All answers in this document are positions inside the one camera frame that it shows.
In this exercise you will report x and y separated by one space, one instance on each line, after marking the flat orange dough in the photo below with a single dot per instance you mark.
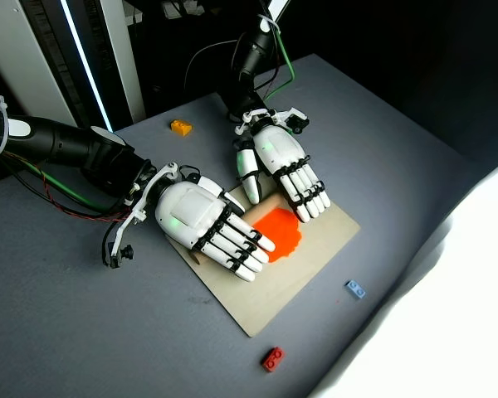
280 232

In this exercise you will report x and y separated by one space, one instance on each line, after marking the yellow toy brick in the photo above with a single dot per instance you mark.
181 127

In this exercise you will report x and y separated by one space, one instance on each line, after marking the light wooden board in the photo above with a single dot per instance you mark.
274 290

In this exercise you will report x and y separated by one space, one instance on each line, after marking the light blue toy brick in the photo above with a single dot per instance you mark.
356 289

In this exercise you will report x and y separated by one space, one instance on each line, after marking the red toy brick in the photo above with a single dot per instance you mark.
273 359

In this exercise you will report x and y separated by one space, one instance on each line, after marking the grey table cloth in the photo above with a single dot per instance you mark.
108 331

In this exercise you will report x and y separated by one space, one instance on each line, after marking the white cabinet with light strip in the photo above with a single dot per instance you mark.
20 49

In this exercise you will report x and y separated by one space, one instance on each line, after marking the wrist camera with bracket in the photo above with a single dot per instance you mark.
118 248
297 122

